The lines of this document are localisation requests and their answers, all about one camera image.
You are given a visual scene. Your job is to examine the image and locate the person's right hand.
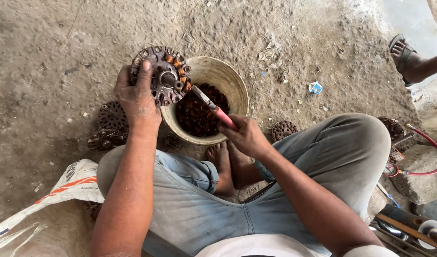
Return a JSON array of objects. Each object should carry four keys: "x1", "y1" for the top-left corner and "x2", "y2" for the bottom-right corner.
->
[{"x1": 218, "y1": 114, "x2": 273, "y2": 160}]

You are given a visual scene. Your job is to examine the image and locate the person's left hand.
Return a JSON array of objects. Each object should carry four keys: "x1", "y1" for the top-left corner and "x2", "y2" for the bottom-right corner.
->
[{"x1": 114, "y1": 59, "x2": 162, "y2": 128}]

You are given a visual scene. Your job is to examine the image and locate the red-handled chisel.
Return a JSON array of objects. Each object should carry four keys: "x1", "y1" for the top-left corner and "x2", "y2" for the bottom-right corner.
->
[{"x1": 191, "y1": 84, "x2": 240, "y2": 132}]

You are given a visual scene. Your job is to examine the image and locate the rusty motor stator with copper winding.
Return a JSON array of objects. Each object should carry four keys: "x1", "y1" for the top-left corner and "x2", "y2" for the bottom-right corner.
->
[{"x1": 130, "y1": 45, "x2": 192, "y2": 107}]

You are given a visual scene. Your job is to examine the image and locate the person's feet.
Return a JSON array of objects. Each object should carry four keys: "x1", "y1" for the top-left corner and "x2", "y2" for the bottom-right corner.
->
[{"x1": 206, "y1": 140, "x2": 265, "y2": 198}]

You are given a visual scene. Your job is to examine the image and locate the cream plastic bucket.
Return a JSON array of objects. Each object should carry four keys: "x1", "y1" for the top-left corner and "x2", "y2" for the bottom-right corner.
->
[{"x1": 160, "y1": 56, "x2": 250, "y2": 146}]

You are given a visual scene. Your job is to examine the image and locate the crumpled clear plastic scrap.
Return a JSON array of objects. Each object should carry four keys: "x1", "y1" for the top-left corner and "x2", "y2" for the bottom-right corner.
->
[{"x1": 257, "y1": 44, "x2": 281, "y2": 70}]

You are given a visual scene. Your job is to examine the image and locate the grey jeans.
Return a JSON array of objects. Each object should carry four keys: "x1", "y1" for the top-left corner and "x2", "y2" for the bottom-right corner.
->
[{"x1": 96, "y1": 113, "x2": 392, "y2": 257}]

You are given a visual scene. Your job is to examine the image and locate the white shirt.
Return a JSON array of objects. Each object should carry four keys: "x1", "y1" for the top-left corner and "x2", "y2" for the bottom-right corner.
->
[{"x1": 193, "y1": 233, "x2": 401, "y2": 257}]

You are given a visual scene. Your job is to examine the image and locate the rusty stator with shaft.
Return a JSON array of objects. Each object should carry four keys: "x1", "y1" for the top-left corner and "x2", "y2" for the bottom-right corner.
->
[{"x1": 378, "y1": 117, "x2": 415, "y2": 146}]

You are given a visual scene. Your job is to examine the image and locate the round pressure gauge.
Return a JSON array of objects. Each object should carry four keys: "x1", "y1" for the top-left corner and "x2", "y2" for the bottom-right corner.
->
[{"x1": 383, "y1": 162, "x2": 400, "y2": 178}]

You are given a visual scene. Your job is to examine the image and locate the small copper metal part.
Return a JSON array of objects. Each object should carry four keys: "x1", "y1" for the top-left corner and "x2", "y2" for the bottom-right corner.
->
[{"x1": 388, "y1": 147, "x2": 405, "y2": 164}]

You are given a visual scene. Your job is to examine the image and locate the grey sandal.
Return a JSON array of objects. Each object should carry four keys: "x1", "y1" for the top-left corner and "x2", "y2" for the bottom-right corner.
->
[{"x1": 388, "y1": 34, "x2": 418, "y2": 87}]

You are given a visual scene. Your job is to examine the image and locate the grey stone block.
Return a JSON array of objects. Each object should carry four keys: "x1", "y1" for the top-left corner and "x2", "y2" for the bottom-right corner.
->
[{"x1": 390, "y1": 144, "x2": 437, "y2": 205}]

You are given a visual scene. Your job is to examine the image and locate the white woven sack orange stripe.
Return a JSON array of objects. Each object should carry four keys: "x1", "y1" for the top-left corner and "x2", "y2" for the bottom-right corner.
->
[{"x1": 0, "y1": 158, "x2": 105, "y2": 243}]

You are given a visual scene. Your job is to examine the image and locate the heap of tools and pipes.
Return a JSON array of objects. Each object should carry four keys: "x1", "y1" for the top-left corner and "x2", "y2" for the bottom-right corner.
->
[{"x1": 368, "y1": 203, "x2": 437, "y2": 257}]

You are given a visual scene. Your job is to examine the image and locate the heap of copper wire scraps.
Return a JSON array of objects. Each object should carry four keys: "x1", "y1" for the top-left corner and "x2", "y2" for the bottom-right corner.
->
[{"x1": 175, "y1": 83, "x2": 231, "y2": 138}]

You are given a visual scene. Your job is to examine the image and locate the small dark wire coil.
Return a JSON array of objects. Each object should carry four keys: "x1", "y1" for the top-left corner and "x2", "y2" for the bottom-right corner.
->
[{"x1": 161, "y1": 133, "x2": 185, "y2": 153}]

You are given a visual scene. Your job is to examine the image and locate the red hose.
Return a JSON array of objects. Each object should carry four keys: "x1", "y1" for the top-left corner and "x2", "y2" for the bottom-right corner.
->
[{"x1": 404, "y1": 123, "x2": 437, "y2": 176}]

